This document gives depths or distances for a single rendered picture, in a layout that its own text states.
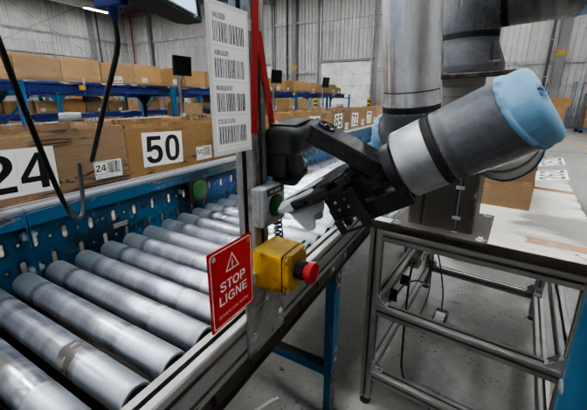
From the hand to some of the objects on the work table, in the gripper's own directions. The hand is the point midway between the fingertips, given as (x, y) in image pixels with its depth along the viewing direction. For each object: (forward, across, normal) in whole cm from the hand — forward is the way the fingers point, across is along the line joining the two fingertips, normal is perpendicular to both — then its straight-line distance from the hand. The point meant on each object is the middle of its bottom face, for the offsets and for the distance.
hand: (282, 204), depth 54 cm
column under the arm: (-8, +56, -40) cm, 69 cm away
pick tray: (-15, +97, -52) cm, 111 cm away
